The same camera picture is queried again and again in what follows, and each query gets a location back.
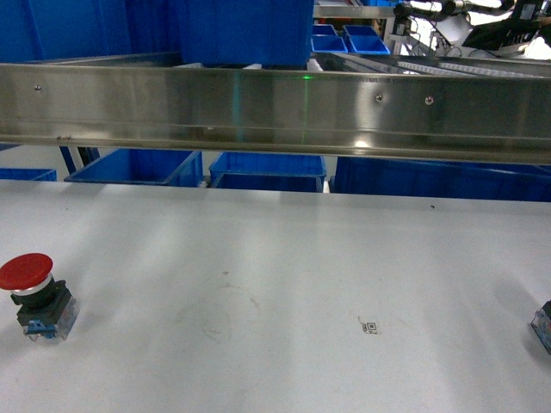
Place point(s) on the green mushroom push button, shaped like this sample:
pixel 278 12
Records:
pixel 541 325

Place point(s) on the small QR code sticker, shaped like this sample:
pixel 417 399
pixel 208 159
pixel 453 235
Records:
pixel 369 327

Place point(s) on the small blue background bin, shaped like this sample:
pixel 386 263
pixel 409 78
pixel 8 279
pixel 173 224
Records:
pixel 328 44
pixel 369 45

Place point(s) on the large blue bin upper left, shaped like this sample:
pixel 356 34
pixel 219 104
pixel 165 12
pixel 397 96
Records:
pixel 272 33

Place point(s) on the red mushroom push button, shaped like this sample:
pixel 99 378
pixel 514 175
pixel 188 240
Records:
pixel 47 308

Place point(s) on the blue bin under rail middle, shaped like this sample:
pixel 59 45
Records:
pixel 262 171

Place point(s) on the blue bin under rail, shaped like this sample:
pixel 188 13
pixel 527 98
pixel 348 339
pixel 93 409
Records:
pixel 262 171
pixel 480 181
pixel 144 167

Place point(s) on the blue bin under rail right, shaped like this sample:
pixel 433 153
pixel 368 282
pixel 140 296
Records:
pixel 480 181

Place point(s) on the blue bin under rail left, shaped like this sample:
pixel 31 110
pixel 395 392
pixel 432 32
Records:
pixel 144 167

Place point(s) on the stainless steel shelf rail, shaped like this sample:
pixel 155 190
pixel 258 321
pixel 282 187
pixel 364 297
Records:
pixel 475 119

